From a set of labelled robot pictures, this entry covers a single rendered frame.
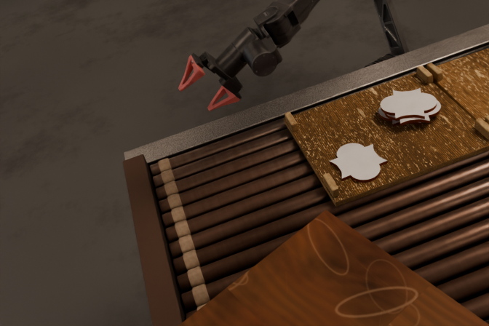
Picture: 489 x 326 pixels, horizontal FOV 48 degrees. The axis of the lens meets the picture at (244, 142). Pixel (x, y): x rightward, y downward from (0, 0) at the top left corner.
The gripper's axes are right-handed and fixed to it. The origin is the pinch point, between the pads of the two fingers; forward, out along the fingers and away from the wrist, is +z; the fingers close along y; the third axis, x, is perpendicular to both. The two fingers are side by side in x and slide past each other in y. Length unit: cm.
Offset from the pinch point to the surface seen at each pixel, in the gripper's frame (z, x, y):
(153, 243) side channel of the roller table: 28.3, -18.6, 6.1
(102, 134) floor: 103, 168, 89
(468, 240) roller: -22, -48, 38
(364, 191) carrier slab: -12.4, -27.7, 31.5
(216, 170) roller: 13.3, -0.2, 20.3
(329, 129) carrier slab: -14.3, -3.5, 34.6
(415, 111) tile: -33, -14, 40
